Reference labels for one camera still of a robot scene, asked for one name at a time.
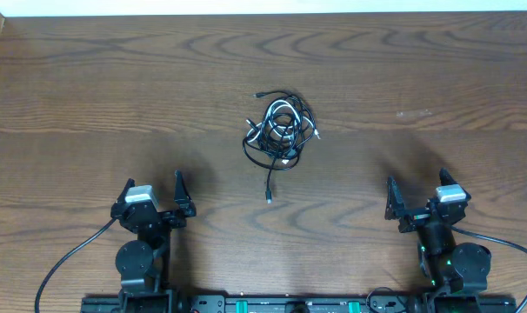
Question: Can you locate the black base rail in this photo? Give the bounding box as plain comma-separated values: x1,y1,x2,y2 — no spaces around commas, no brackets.
80,294,516,313

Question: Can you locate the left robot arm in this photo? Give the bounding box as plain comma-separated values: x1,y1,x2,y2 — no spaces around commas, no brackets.
110,170,197,312

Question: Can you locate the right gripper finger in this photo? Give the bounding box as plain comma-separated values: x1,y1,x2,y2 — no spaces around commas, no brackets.
384,176,405,220
439,168,457,186

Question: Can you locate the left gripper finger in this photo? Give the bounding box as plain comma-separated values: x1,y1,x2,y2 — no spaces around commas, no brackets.
117,178,135,203
174,170,197,217

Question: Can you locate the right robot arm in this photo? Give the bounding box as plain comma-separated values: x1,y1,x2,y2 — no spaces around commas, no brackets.
384,168,491,312

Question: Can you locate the black usb cable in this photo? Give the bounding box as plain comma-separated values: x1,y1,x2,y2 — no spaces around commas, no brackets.
242,90,316,204

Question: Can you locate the white usb cable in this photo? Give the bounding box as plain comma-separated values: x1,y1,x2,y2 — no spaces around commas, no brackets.
245,99,322,165

